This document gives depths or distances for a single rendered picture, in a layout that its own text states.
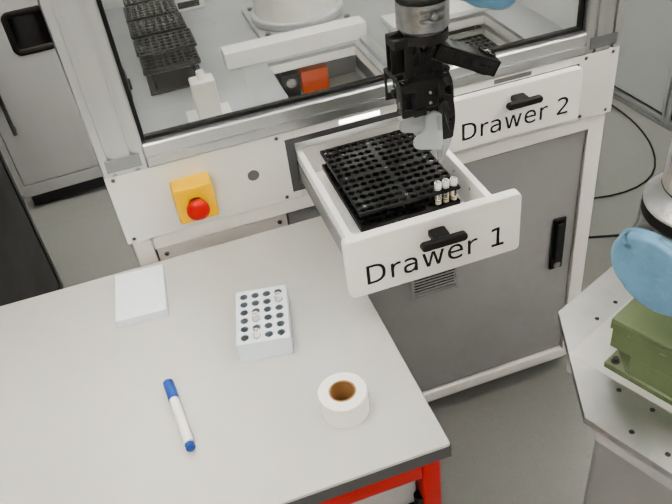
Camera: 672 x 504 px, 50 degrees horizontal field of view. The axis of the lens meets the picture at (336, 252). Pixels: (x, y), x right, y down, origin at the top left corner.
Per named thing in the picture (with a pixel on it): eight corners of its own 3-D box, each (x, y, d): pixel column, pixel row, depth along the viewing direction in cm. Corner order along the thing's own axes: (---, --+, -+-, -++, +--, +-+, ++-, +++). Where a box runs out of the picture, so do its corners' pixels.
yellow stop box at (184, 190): (221, 217, 129) (212, 183, 125) (182, 227, 128) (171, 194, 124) (216, 202, 133) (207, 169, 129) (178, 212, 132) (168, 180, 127)
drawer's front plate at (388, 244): (518, 248, 116) (522, 192, 110) (351, 299, 111) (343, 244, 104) (513, 242, 118) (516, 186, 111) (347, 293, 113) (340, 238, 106)
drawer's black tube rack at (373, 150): (460, 217, 122) (460, 185, 118) (363, 245, 119) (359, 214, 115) (409, 156, 139) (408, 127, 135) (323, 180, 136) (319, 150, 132)
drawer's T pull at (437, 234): (468, 240, 107) (468, 232, 106) (422, 254, 105) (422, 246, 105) (458, 227, 110) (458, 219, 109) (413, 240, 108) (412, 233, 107)
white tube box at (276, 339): (294, 353, 112) (290, 336, 109) (240, 362, 111) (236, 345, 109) (288, 301, 121) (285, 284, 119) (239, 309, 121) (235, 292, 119)
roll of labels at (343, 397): (312, 403, 103) (308, 385, 101) (354, 382, 106) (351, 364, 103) (335, 437, 98) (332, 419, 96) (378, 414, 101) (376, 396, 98)
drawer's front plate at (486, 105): (578, 118, 146) (584, 67, 140) (448, 153, 141) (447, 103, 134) (573, 114, 148) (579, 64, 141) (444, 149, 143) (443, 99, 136)
